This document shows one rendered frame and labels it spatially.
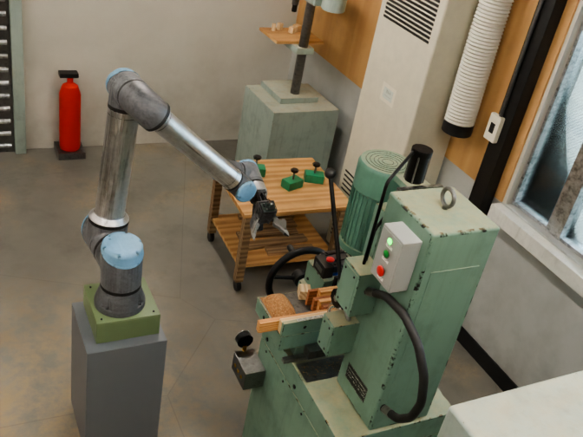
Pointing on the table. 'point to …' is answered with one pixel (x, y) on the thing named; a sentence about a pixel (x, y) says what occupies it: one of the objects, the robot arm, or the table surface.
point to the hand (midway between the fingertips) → (271, 239)
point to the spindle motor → (367, 196)
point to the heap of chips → (278, 305)
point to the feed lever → (335, 235)
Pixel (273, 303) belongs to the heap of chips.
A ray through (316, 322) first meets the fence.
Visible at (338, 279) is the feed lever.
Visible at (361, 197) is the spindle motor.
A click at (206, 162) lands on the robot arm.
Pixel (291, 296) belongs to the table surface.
